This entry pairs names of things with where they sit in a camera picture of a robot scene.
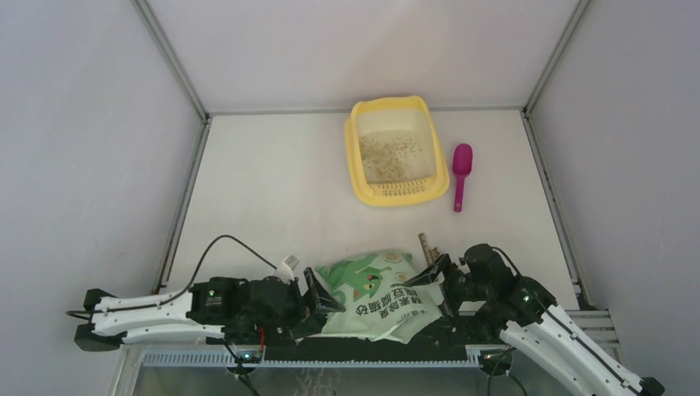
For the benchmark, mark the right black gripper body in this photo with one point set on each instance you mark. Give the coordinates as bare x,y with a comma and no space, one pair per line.
461,288

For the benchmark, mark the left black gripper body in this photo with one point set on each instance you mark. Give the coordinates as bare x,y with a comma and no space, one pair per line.
292,310

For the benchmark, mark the green cat litter bag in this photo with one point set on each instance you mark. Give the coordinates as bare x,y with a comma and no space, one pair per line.
377,304

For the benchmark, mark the pink plastic litter scoop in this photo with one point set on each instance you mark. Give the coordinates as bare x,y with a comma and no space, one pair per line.
462,160

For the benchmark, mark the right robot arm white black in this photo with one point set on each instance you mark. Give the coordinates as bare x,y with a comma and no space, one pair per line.
522,313

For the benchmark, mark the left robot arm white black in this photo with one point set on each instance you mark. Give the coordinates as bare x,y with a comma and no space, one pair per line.
111,322

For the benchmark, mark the yellow plastic litter box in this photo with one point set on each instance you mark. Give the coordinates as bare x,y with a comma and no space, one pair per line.
408,114

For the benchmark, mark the scattered clean litter grains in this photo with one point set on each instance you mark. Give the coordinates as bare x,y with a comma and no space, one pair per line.
390,157

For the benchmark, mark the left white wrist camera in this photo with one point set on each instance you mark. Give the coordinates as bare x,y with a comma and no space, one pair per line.
285,270

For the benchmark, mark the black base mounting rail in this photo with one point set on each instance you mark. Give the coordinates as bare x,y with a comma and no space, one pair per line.
443,340

